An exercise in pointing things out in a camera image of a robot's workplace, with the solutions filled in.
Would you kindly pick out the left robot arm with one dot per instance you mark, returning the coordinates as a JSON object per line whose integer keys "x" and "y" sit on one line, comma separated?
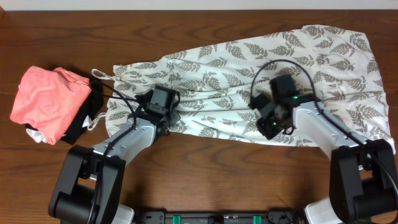
{"x": 89, "y": 184}

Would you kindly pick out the folded coral pink garment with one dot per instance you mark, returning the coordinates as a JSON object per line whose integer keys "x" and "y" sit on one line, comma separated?
{"x": 23, "y": 103}

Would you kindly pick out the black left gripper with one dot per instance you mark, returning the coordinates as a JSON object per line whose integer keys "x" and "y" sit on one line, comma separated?
{"x": 175, "y": 117}

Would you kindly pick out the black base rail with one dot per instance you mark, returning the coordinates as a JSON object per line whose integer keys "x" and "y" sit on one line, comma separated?
{"x": 268, "y": 217}

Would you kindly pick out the folded black garment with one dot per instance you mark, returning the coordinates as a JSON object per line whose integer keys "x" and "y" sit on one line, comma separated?
{"x": 67, "y": 99}

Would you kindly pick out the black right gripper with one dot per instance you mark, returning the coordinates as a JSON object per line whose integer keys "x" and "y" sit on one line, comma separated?
{"x": 263, "y": 128}

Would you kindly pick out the white fern print dress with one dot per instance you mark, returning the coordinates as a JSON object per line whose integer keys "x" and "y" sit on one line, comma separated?
{"x": 216, "y": 82}

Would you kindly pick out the white crumpled cloth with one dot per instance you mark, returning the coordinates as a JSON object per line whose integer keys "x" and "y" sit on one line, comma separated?
{"x": 37, "y": 136}

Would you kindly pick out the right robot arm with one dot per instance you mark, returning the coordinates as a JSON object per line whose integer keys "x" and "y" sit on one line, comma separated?
{"x": 363, "y": 176}

